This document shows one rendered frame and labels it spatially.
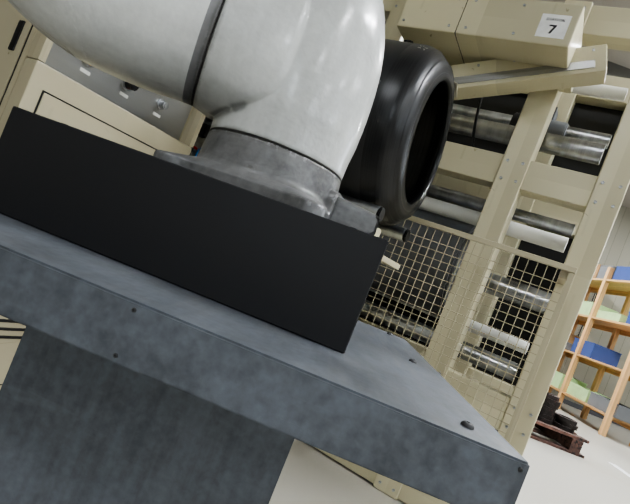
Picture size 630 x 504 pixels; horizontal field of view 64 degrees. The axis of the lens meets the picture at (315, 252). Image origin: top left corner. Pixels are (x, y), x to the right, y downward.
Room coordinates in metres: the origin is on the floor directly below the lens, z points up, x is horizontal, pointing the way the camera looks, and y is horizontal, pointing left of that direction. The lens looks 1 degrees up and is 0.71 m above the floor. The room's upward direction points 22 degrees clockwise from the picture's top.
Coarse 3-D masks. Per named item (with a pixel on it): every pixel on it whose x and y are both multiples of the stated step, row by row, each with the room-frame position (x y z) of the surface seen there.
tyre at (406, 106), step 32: (384, 64) 1.36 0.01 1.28; (416, 64) 1.35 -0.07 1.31; (448, 64) 1.48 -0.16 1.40; (384, 96) 1.32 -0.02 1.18; (416, 96) 1.33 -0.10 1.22; (448, 96) 1.60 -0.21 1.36; (384, 128) 1.32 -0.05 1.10; (416, 128) 1.81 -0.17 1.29; (448, 128) 1.69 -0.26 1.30; (352, 160) 1.39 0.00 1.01; (384, 160) 1.35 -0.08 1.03; (416, 160) 1.82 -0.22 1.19; (352, 192) 1.45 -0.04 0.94; (384, 192) 1.41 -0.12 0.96; (416, 192) 1.77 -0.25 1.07; (384, 224) 1.58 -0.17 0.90
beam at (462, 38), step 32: (416, 0) 1.83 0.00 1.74; (448, 0) 1.78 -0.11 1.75; (480, 0) 1.73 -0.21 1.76; (512, 0) 1.68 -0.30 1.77; (416, 32) 1.84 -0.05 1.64; (448, 32) 1.76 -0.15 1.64; (480, 32) 1.71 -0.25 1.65; (512, 32) 1.65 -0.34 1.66; (576, 32) 1.60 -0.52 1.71; (544, 64) 1.72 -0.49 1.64
